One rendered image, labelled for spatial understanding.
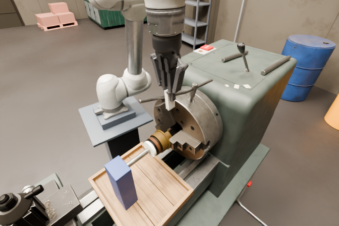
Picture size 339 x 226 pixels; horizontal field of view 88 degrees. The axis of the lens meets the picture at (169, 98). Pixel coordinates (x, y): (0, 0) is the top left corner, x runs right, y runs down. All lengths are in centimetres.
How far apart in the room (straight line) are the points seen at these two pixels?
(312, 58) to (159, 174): 257
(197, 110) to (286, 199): 155
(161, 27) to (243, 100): 45
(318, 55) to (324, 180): 151
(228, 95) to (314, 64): 237
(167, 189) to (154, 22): 67
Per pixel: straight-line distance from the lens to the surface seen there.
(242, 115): 75
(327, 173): 249
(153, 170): 90
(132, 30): 104
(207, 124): 70
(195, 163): 96
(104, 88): 122
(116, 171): 66
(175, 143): 72
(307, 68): 304
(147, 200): 84
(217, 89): 78
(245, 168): 141
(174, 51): 45
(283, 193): 211
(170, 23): 42
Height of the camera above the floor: 166
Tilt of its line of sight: 37 degrees down
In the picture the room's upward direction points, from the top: straight up
